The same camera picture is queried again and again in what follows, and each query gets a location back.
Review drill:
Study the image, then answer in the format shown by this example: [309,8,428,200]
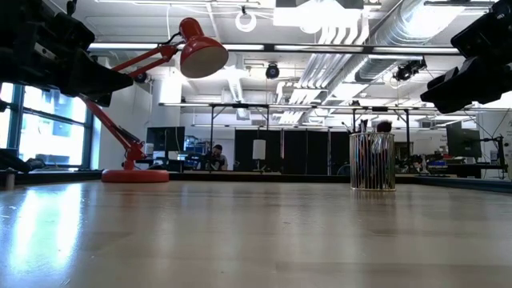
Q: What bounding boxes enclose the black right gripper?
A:
[419,54,512,114]

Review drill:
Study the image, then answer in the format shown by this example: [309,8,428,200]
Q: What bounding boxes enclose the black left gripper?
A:
[0,38,134,108]

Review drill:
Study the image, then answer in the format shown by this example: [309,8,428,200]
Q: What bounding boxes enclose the gold wire brush holder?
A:
[349,131,397,192]

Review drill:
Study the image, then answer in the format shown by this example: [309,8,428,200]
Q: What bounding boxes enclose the black ceiling spotlight cluster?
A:
[393,58,428,82]

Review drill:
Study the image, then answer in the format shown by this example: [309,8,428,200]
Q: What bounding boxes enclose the long ceiling light strip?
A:
[86,41,186,52]

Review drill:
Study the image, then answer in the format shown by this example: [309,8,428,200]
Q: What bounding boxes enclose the large black computer monitor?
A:
[446,121,482,158]

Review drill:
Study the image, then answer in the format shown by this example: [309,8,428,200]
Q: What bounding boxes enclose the small black computer monitor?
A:
[146,126,186,153]

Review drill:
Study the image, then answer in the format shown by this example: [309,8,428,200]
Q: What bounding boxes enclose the red desk lamp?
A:
[78,17,230,184]

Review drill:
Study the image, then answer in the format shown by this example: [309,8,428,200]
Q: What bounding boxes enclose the black bulky object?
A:
[0,147,40,174]

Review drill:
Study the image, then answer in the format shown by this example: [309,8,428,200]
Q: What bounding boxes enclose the seated person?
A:
[206,143,230,172]

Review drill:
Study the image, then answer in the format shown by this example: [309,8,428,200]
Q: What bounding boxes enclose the black partition panels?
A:
[234,128,357,176]

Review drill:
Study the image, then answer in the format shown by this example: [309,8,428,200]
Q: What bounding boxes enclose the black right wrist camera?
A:
[450,0,512,59]

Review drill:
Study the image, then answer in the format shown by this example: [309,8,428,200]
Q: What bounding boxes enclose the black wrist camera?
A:
[0,0,97,53]
[450,0,512,59]

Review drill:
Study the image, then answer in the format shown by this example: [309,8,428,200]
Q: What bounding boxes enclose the window with dark frame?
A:
[0,82,95,169]

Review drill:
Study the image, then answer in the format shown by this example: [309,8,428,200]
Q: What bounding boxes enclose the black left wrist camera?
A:
[0,0,97,53]

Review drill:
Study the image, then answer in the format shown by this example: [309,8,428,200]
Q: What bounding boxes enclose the silver ceiling air duct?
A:
[354,0,465,83]

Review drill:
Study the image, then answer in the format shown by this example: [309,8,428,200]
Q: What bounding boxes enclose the white ceiling ring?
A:
[234,10,258,33]

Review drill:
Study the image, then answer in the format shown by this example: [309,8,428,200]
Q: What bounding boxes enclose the black aluminium table frame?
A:
[0,170,512,194]

